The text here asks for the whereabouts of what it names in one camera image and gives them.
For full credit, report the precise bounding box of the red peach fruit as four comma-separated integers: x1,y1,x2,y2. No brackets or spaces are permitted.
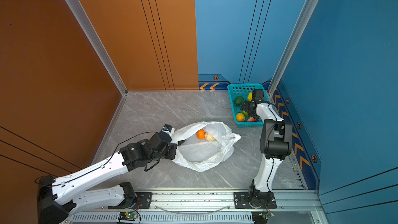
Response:
247,117,257,122

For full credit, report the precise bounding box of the dark green fruit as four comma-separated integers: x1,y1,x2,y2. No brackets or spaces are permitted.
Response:
233,96,245,107

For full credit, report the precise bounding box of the yellow orange fruit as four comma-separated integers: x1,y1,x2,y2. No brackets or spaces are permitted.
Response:
235,113,246,122

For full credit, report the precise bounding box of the teal plastic basket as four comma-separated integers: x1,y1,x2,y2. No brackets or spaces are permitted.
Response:
227,83,269,128

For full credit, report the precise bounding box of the white plastic bag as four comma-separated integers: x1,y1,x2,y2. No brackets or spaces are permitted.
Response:
172,121,241,172

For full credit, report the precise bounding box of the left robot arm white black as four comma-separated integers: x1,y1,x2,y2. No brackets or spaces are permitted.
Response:
36,125,177,224

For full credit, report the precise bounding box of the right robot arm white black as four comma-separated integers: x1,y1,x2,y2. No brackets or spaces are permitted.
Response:
240,101,292,208

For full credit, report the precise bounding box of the left circuit board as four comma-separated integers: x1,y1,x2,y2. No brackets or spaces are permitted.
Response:
117,211,141,224

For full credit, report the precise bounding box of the circuit board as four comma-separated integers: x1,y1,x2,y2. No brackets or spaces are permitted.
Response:
117,211,141,224
251,211,275,224

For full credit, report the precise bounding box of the right circuit board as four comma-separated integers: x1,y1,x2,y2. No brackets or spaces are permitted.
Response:
251,211,275,224

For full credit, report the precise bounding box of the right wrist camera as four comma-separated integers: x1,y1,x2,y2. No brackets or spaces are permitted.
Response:
251,89,265,104

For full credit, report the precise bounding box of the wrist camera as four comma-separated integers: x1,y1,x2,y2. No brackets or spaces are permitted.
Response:
162,124,175,135
251,89,265,104

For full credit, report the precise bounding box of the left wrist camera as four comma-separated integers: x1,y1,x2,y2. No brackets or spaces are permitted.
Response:
162,124,175,135

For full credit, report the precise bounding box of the aluminium front rail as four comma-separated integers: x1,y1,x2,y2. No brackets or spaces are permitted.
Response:
62,188,324,213

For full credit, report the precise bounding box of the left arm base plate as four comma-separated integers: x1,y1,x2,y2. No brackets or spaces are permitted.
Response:
108,192,153,210

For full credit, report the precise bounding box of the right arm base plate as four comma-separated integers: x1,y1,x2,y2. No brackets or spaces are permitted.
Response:
233,191,277,209

